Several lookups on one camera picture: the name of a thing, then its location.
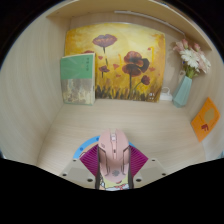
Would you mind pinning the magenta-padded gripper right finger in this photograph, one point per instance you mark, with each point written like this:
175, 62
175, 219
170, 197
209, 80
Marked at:
148, 170

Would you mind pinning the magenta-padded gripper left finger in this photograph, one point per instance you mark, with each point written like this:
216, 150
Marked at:
78, 171

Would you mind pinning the pink computer mouse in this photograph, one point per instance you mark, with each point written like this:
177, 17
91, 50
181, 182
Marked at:
114, 153

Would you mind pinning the white power strip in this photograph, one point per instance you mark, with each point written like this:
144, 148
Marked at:
165, 96

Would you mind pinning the orange book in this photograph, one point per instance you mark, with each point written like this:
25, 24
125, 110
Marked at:
205, 120

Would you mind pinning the pale teal faceted vase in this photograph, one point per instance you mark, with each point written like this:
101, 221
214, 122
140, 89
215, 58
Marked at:
182, 93

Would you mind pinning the green and beige book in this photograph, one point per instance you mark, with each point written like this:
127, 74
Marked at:
77, 78

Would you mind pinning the pink and white flower bouquet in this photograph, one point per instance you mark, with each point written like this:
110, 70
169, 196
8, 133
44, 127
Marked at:
193, 58

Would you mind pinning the yellow poppy flower painting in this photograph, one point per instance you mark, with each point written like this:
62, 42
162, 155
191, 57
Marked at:
133, 50

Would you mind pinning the white light bar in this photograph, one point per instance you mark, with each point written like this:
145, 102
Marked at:
150, 20

